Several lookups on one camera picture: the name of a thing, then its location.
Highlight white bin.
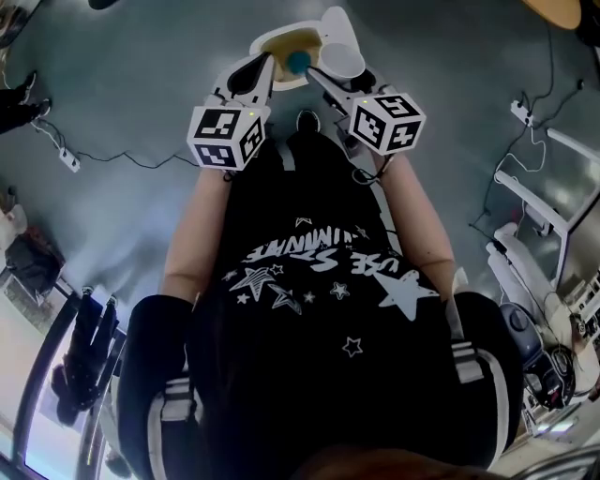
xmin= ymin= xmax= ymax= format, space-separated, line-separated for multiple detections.
xmin=247 ymin=5 xmax=368 ymax=93

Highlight black power cable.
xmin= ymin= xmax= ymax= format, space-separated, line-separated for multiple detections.
xmin=467 ymin=22 xmax=588 ymax=232
xmin=76 ymin=148 xmax=203 ymax=171

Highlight teal ball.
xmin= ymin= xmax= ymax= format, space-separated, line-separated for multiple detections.
xmin=286 ymin=50 xmax=312 ymax=77

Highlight person's black star-print shirt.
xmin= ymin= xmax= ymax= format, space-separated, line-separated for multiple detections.
xmin=115 ymin=172 xmax=524 ymax=480

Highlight person's right forearm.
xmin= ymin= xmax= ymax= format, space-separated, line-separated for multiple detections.
xmin=373 ymin=151 xmax=459 ymax=302

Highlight white cup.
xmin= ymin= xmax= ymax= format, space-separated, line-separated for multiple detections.
xmin=319 ymin=41 xmax=367 ymax=82

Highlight grey harness strap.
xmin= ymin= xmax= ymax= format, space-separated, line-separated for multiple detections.
xmin=157 ymin=374 xmax=201 ymax=426
xmin=447 ymin=266 xmax=487 ymax=386

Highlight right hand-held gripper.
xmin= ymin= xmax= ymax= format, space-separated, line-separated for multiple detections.
xmin=306 ymin=66 xmax=428 ymax=158

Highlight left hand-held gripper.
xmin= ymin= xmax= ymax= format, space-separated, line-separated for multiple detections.
xmin=186 ymin=51 xmax=277 ymax=171

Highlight black plastic bag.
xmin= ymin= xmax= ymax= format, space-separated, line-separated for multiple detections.
xmin=4 ymin=226 xmax=68 ymax=302

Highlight white table frame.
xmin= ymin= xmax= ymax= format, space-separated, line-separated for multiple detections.
xmin=493 ymin=126 xmax=600 ymax=293

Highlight person's shoe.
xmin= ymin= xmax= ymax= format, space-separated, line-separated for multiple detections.
xmin=295 ymin=109 xmax=323 ymax=138

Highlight person's left forearm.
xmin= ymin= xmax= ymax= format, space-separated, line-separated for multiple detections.
xmin=157 ymin=165 xmax=234 ymax=302

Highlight white power cable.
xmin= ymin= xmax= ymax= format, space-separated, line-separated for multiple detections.
xmin=493 ymin=124 xmax=548 ymax=189

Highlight white power strip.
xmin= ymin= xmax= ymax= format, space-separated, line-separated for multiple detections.
xmin=509 ymin=98 xmax=535 ymax=128
xmin=57 ymin=146 xmax=83 ymax=174

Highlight round wooden table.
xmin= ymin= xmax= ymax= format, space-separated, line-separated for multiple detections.
xmin=519 ymin=0 xmax=584 ymax=33

